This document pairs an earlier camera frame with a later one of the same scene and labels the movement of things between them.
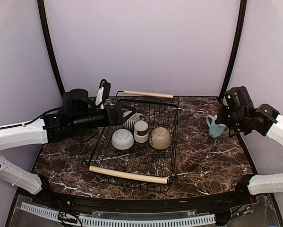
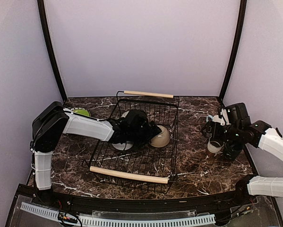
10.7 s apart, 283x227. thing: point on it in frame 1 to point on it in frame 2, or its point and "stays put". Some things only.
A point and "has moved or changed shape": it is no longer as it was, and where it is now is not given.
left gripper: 118,113 to 156,131
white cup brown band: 141,132 has moved or changed shape
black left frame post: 40,5 stays put
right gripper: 221,118 to 210,125
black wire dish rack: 141,153 stays put
